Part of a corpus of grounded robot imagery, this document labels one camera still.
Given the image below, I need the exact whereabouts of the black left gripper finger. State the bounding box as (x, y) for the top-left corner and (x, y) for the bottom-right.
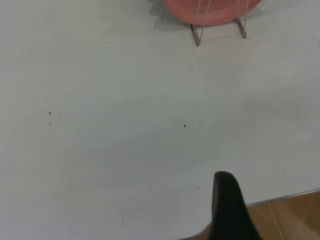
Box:
(208, 170), (264, 240)

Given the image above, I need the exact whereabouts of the red round plate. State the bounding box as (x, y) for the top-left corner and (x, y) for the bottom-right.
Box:
(162, 0), (263, 28)

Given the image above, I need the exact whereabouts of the metal wire plate rack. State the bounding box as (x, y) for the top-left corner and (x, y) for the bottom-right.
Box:
(189, 0), (248, 48)

